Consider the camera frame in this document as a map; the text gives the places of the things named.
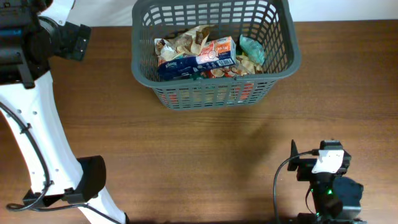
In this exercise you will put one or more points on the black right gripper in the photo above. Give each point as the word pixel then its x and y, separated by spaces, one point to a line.
pixel 306 165

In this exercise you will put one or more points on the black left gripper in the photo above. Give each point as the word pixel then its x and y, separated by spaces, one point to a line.
pixel 75 41

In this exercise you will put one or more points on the spaghetti packet red ends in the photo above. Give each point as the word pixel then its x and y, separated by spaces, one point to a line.
pixel 205 96

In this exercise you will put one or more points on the beige cookie snack bag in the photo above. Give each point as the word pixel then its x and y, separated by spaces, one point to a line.
pixel 245 66

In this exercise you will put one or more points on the teal white small packet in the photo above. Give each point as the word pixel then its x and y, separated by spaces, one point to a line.
pixel 253 49

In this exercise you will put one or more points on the beige brown snack bag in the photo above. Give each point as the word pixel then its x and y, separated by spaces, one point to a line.
pixel 189 43

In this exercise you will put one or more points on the green Nescafe coffee bag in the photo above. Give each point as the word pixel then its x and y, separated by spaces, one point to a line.
pixel 215 73

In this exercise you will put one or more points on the Kleenex tissue multipack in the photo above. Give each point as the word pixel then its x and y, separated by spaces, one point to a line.
pixel 215 54

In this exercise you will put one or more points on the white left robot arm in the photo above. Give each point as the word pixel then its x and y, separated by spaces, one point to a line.
pixel 33 31

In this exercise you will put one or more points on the grey plastic lattice basket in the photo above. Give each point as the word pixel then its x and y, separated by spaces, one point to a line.
pixel 266 21

